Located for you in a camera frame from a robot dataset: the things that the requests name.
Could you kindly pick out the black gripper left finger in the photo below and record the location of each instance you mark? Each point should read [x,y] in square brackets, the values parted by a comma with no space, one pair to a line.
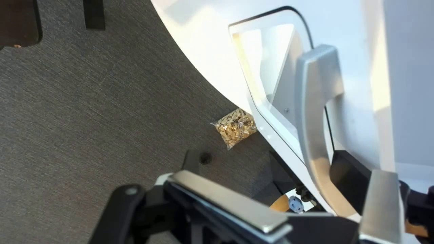
[233,217]

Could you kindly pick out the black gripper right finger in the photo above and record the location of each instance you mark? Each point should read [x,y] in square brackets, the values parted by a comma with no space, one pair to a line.
[382,218]

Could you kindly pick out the oven door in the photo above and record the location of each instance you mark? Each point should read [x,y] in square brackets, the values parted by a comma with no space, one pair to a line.
[317,79]

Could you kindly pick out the white toy kitchen cabinet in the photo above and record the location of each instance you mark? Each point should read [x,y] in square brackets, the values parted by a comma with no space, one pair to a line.
[409,32]

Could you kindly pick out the bag of granola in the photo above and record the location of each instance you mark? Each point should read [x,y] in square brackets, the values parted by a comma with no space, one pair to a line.
[234,127]

